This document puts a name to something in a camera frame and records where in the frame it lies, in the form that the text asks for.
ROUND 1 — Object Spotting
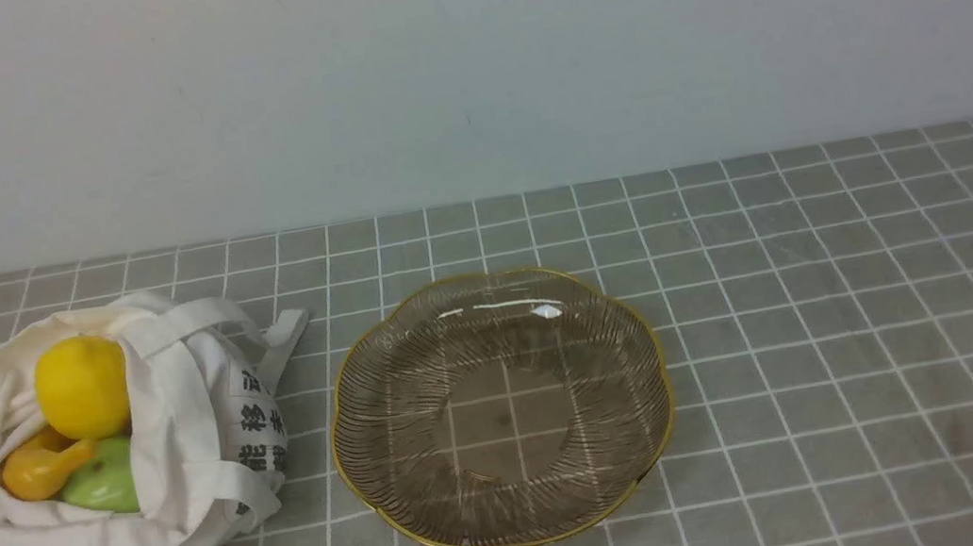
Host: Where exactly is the yellow lemon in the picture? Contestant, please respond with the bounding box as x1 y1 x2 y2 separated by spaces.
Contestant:
33 334 131 440

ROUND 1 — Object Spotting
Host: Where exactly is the white cloth tote bag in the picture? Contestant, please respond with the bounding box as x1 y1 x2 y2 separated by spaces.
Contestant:
0 290 309 546

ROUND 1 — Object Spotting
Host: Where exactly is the gold-rimmed glass plate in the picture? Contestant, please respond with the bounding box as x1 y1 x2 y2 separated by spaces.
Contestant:
330 267 676 546

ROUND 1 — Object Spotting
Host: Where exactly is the green apple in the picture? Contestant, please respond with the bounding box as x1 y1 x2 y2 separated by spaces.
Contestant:
58 435 140 515

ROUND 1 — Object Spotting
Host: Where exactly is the yellow-orange pear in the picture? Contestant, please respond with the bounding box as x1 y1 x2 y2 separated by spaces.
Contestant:
0 425 100 502

